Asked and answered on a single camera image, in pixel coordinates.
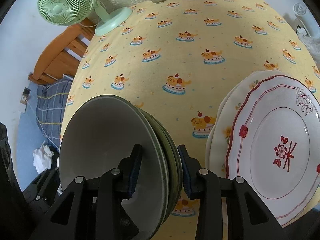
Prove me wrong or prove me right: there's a floral bowl table edge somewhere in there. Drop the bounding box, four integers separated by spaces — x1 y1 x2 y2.
59 95 169 239

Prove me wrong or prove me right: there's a scalloped orange flower plate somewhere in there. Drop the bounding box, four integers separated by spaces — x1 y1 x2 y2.
205 70 282 178

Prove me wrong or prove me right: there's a white crumpled cloth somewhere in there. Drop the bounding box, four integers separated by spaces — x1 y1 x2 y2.
33 141 54 174

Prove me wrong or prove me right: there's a blue plaid bedding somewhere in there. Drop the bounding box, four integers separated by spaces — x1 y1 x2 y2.
36 79 72 149

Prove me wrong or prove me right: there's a yellow cartoon tablecloth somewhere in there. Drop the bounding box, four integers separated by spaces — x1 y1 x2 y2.
60 0 320 240

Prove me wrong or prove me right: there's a white desk fan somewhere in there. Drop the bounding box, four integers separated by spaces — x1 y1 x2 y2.
293 3 319 64

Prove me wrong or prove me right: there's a large floral ceramic bowl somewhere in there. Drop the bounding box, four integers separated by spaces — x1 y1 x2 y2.
146 113 182 209

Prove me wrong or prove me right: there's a wall power socket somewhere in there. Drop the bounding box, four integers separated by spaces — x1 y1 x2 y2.
20 87 30 105

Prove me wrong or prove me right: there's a green desk fan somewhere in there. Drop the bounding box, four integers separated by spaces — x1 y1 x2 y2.
37 0 132 36

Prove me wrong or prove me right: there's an orange wooden chair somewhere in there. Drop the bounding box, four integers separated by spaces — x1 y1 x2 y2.
28 18 95 85

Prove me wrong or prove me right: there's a red patterned white plate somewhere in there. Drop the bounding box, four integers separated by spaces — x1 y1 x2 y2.
226 75 319 225

